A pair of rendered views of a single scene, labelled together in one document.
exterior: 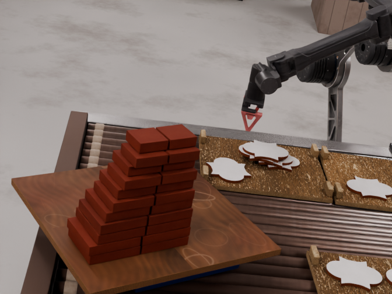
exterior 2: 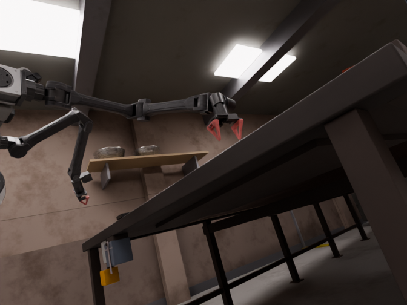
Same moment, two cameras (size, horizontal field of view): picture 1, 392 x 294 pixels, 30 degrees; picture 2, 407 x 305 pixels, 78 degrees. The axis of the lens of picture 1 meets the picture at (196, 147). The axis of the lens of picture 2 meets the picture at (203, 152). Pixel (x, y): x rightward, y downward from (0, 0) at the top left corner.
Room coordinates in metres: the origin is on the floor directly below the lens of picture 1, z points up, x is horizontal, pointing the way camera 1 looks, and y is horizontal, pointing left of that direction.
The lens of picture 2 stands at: (2.82, 0.55, 0.72)
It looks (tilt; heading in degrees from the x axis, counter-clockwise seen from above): 18 degrees up; 236
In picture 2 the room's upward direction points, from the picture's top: 16 degrees counter-clockwise
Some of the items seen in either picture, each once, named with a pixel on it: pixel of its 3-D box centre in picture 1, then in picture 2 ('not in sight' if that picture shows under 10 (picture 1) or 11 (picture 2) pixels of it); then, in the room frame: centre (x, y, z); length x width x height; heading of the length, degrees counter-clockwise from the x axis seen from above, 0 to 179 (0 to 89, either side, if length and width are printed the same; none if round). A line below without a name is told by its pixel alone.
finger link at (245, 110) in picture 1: (250, 116); (234, 129); (2.17, -0.16, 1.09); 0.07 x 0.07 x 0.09; 87
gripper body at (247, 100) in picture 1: (255, 91); (221, 114); (2.20, -0.16, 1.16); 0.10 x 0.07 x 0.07; 177
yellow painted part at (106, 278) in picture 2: not in sight; (107, 261); (2.54, -1.13, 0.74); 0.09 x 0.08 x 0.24; 97
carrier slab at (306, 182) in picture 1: (261, 167); not in sight; (2.15, -0.22, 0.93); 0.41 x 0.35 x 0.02; 95
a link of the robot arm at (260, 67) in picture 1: (259, 74); (218, 101); (2.19, -0.16, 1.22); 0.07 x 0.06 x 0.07; 18
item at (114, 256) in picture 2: not in sight; (117, 253); (2.52, -0.95, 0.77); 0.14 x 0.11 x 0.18; 97
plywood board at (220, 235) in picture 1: (142, 215); not in sight; (1.56, 0.10, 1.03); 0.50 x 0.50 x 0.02; 35
